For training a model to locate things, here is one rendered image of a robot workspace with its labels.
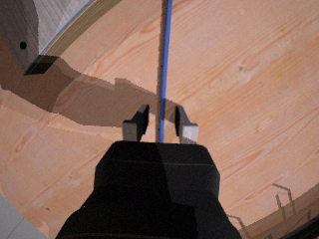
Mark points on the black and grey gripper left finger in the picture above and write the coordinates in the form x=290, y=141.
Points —
x=133, y=129

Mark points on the blue cable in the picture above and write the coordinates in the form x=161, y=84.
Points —
x=164, y=68

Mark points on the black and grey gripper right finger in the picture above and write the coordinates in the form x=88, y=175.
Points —
x=189, y=130

